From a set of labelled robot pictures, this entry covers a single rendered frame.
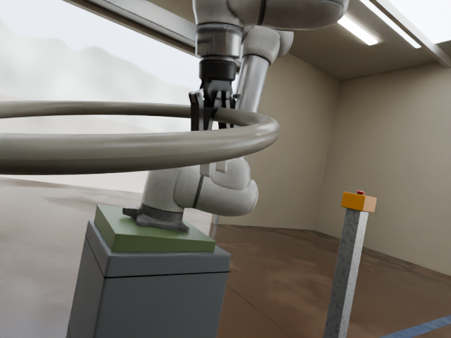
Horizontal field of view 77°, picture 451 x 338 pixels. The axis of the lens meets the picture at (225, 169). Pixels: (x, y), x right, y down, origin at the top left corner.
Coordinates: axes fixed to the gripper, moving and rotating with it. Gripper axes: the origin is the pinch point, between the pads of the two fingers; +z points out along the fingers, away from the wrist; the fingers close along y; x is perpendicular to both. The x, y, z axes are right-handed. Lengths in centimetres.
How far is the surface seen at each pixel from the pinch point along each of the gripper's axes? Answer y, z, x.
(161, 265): 0.7, 35.1, -18.5
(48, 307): 0, 125, -142
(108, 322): 16, 46, -21
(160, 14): -257, -129, -371
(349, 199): -101, 35, 1
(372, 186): -632, 172, -105
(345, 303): -88, 84, 11
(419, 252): -569, 262, 10
